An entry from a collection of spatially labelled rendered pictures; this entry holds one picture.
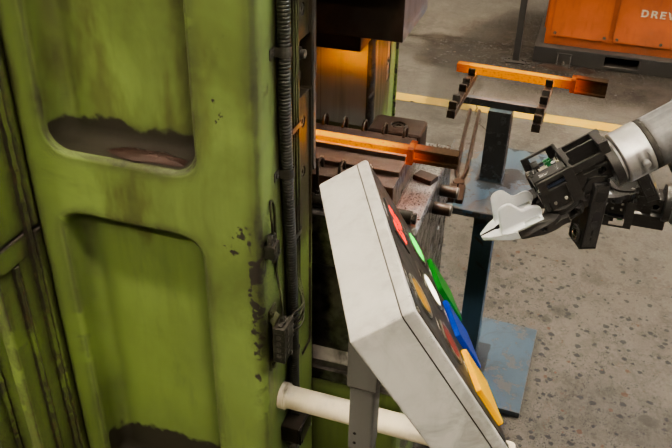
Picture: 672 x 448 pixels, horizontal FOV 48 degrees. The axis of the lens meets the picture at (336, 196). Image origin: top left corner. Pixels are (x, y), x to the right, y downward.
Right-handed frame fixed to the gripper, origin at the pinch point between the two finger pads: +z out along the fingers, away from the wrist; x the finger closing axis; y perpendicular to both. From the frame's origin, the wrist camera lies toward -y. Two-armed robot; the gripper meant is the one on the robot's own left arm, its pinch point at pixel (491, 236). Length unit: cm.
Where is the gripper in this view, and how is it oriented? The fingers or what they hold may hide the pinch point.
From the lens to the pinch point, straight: 112.0
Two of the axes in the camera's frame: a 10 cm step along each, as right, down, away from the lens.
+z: -8.7, 4.7, 1.6
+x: 1.2, 5.1, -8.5
